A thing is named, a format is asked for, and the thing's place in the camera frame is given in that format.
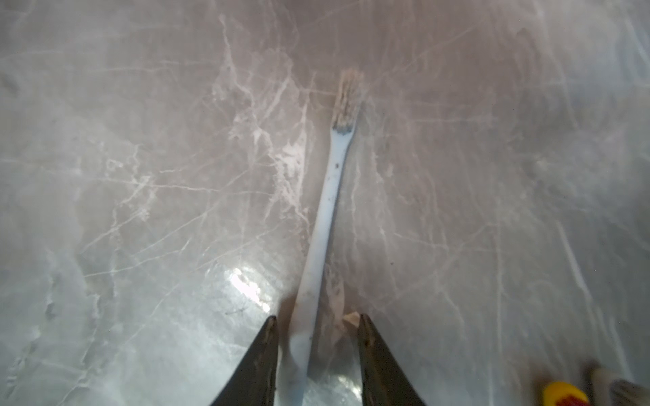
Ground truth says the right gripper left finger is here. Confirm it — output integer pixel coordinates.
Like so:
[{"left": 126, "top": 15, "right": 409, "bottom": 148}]
[{"left": 211, "top": 316, "right": 279, "bottom": 406}]

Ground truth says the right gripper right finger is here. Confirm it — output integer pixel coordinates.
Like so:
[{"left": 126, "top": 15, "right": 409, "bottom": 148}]
[{"left": 357, "top": 314, "right": 425, "bottom": 406}]

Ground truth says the yellow toothbrush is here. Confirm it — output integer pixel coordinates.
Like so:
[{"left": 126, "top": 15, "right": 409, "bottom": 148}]
[{"left": 543, "top": 382, "right": 591, "bottom": 406}]

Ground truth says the grey white toothbrush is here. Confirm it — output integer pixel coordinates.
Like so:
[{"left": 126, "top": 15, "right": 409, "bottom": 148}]
[{"left": 590, "top": 368, "right": 649, "bottom": 406}]

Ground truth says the pale blue toothbrush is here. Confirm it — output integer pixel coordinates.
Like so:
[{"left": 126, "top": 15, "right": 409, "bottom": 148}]
[{"left": 280, "top": 69, "right": 362, "bottom": 405}]

